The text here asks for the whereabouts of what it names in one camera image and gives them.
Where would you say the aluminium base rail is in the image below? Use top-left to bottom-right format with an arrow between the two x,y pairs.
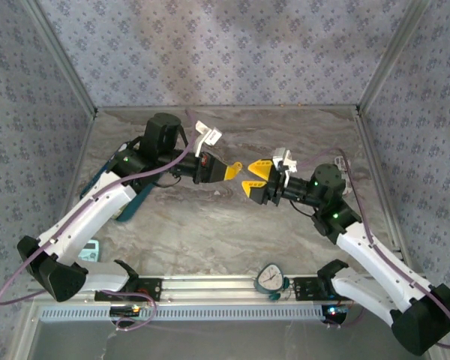
136,274 -> 323,303

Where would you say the teal alarm clock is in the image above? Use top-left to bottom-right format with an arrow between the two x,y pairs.
253,262 -> 290,302

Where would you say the teal checkered pencil case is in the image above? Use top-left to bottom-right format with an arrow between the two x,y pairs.
78,141 -> 155,223

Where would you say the aluminium frame post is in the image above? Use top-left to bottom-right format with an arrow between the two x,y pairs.
358,0 -> 432,113
22,0 -> 98,117

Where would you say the small electronics board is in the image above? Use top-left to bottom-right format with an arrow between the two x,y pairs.
109,304 -> 154,319
321,304 -> 350,324

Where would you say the light blue calculator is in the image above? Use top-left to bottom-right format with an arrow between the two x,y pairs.
76,238 -> 101,263

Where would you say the aluminium table edge rail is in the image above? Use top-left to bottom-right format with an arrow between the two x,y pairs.
54,111 -> 98,236
354,111 -> 416,271

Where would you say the grey slotted cable duct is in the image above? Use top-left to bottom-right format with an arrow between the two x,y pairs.
39,301 -> 326,323

